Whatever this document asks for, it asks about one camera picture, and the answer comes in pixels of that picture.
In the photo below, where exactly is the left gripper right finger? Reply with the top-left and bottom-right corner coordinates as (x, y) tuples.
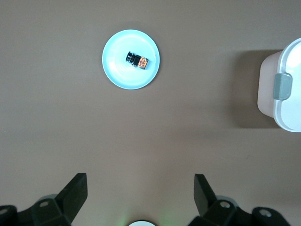
(188, 173), (292, 226)

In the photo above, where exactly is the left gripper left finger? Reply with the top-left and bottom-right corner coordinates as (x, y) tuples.
(0, 173), (89, 226)

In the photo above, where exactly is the orange and black switch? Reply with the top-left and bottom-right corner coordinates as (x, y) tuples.
(125, 50), (150, 71)

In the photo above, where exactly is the white lidded storage box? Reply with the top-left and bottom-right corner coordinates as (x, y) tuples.
(257, 37), (301, 133)

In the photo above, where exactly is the light blue round plate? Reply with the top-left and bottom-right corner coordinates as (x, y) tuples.
(102, 29), (161, 90)

